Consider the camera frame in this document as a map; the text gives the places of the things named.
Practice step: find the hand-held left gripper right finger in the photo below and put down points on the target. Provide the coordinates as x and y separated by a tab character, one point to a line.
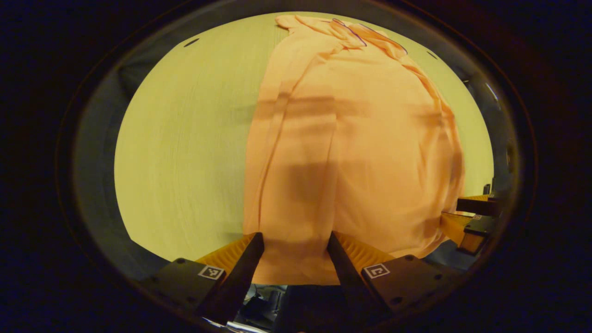
349	277

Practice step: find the dark cloth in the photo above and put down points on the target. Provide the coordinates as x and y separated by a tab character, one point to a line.
314	310

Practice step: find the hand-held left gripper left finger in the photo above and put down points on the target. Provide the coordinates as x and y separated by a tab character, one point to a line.
240	277

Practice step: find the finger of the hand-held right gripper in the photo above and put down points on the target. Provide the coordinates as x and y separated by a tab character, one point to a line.
481	226
478	206

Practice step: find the orange T-shirt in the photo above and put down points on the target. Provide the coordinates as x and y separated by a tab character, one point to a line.
360	152

